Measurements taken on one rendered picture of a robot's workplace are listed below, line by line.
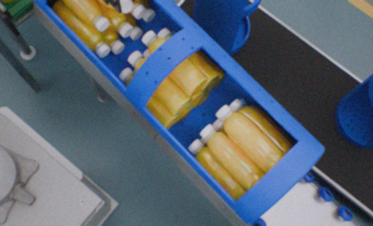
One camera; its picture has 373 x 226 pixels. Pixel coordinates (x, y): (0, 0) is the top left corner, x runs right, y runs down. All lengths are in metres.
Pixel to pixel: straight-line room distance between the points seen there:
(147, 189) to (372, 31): 1.48
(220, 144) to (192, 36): 0.29
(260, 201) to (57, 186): 0.53
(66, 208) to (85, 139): 1.16
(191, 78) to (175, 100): 0.08
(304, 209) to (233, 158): 0.34
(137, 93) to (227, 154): 0.28
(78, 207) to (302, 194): 0.65
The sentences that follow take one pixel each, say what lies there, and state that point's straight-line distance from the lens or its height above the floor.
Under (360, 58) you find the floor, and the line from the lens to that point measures 2.70.
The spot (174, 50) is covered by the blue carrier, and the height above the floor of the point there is 1.23.
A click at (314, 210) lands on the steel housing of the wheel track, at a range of 1.45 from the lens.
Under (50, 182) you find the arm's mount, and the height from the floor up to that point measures 1.07.
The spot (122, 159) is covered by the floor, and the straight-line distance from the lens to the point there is 2.36.
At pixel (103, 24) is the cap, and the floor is 1.13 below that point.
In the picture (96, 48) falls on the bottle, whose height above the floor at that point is 1.07.
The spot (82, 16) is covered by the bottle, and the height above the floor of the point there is 1.13.
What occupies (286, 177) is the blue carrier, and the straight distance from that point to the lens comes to 1.12.
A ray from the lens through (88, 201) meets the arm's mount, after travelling 1.26.
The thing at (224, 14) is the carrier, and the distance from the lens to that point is 1.94.
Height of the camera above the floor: 2.31
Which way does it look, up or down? 74 degrees down
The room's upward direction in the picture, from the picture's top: 7 degrees clockwise
